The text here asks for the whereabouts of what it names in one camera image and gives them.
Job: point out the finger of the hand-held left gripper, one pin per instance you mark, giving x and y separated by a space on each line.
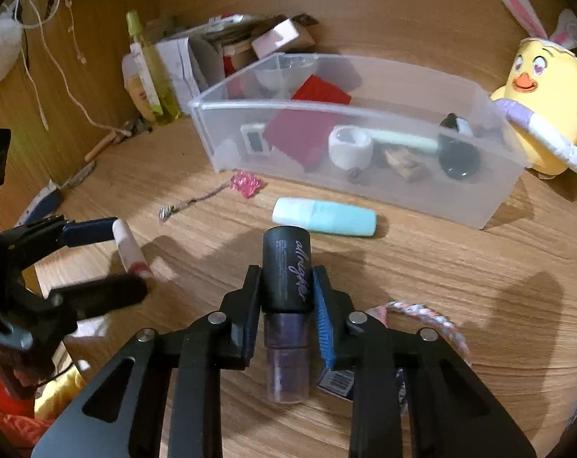
90 231
111 291

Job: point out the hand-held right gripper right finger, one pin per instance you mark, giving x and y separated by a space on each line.
324 324

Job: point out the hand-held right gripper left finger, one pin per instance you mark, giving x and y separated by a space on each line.
252 305

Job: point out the white lip balm tube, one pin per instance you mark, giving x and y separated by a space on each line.
128 248

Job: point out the black labelled tube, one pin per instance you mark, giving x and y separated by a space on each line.
286 267

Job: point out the clear plastic bin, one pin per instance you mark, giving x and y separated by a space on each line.
412 200

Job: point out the pale green dotted tile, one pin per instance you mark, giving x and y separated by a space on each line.
256 140

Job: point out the red foil pouch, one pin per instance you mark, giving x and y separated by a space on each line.
298 133

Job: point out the blue white tool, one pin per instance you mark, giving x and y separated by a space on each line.
42 203

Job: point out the grey knife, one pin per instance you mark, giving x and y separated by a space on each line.
80 174

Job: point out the blue barcode sachet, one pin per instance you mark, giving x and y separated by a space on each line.
336 381

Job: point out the orange garment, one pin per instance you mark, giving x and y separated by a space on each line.
6 400

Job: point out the yellow cloth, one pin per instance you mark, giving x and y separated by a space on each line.
59 398

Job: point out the mint green tube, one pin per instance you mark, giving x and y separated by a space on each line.
331 217

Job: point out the yellow green spray bottle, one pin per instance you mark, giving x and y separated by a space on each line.
162 95

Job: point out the white tape roll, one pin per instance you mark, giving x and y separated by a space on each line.
350 148

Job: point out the white folded paper carton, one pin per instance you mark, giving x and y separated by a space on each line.
178 62

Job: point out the black dropper bottle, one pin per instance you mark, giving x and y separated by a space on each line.
458 157

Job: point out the red box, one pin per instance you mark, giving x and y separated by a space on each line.
233 64

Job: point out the pink white box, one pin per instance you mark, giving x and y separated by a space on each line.
274 38

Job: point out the yellow chick plush toy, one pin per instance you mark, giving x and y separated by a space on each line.
551 105

